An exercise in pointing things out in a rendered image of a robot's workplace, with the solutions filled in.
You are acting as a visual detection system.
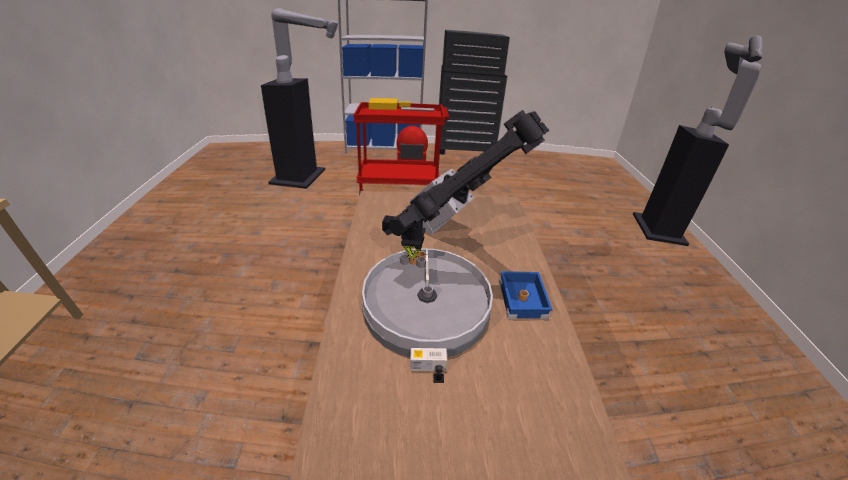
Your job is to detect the blue open crate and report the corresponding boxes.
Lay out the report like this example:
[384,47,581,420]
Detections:
[499,271,552,319]

